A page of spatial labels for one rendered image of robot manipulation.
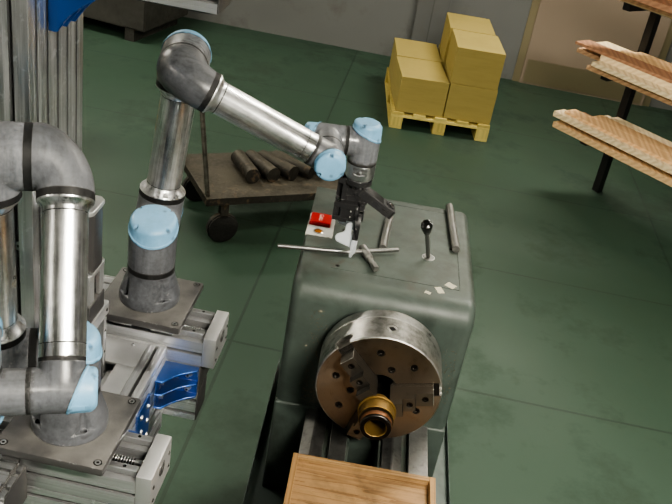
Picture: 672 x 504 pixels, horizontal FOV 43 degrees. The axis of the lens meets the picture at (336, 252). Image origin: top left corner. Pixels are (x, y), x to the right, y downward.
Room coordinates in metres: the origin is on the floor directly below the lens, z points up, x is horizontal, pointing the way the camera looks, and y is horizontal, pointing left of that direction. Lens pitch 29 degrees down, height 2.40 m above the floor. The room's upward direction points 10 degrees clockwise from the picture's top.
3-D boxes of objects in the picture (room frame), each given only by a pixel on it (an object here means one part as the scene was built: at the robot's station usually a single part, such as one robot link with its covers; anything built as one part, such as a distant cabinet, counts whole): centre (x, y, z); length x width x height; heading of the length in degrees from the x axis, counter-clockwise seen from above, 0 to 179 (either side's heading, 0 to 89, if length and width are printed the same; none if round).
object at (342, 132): (2.00, 0.07, 1.59); 0.11 x 0.11 x 0.08; 9
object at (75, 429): (1.32, 0.47, 1.21); 0.15 x 0.15 x 0.10
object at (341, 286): (2.16, -0.14, 1.06); 0.59 x 0.48 x 0.39; 0
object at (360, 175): (2.03, -0.02, 1.51); 0.08 x 0.08 x 0.05
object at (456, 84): (7.00, -0.59, 0.35); 1.19 x 0.88 x 0.70; 179
